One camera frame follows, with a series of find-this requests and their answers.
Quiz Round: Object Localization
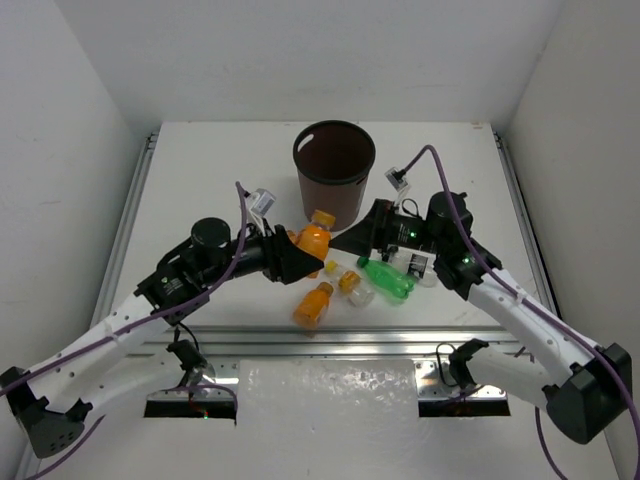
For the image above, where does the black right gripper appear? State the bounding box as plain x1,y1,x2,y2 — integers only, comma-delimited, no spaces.
329,197,446,256

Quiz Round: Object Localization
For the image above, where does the orange juice bottle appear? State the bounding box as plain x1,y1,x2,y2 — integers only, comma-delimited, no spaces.
292,282,334,330
295,210,336,261

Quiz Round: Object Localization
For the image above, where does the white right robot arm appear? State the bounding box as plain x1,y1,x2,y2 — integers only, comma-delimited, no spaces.
368,192,633,444

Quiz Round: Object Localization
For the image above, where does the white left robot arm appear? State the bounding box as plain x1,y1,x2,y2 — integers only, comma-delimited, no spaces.
1,212,324,459

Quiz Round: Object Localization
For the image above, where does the brown garbage bin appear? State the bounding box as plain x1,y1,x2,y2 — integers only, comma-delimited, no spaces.
292,120,376,231

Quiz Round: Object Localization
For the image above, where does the clear bottle yellow cap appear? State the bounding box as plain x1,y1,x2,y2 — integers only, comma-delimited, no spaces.
324,260,375,308

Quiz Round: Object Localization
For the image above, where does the green plastic bottle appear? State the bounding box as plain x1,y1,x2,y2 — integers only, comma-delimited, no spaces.
356,256,414,301

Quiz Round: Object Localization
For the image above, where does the orange juice bottle front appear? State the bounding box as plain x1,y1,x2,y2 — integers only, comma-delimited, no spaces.
292,282,334,330

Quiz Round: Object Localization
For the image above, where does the clear bottle black label lying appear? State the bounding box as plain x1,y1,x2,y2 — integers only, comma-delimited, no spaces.
381,246,439,288

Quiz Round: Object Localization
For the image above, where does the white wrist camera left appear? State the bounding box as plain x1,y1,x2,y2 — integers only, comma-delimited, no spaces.
246,188,276,227

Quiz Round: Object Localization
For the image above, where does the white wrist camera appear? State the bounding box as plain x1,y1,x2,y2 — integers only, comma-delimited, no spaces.
246,188,276,227
385,167,410,208

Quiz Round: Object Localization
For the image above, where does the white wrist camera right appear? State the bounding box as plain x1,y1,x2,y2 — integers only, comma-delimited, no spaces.
385,167,410,208

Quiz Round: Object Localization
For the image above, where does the aluminium frame rail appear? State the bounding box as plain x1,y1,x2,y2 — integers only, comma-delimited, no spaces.
14,124,599,480

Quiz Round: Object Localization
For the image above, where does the black cable loop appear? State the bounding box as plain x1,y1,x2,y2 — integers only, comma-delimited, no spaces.
433,341,459,385

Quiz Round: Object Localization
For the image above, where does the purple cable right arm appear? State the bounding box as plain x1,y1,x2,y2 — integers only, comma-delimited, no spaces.
402,145,640,480

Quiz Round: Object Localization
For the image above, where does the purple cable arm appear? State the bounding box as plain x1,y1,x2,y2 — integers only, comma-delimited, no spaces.
402,145,640,480
0,181,266,480

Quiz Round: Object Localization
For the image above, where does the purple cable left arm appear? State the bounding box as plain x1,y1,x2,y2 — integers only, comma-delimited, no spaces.
0,181,266,480

